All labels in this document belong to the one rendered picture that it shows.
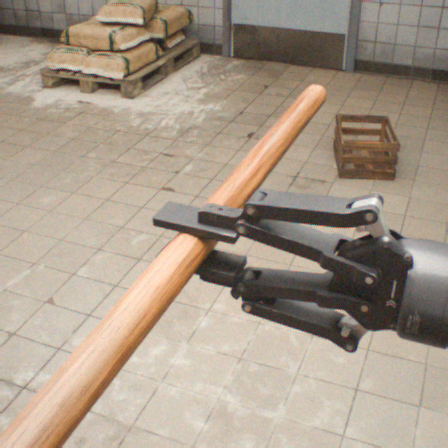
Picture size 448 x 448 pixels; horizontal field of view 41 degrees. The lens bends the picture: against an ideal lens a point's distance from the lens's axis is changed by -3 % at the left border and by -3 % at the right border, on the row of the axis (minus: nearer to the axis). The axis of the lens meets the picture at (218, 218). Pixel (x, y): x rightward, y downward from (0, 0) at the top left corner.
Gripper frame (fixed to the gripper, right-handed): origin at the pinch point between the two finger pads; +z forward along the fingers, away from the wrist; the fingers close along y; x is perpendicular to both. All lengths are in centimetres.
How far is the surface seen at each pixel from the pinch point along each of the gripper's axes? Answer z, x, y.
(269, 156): -0.8, 15.6, -1.0
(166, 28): 202, 390, 84
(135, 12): 208, 353, 65
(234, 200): -0.8, 5.7, -1.0
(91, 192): 146, 190, 119
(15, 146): 222, 223, 119
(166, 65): 196, 375, 110
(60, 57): 257, 323, 95
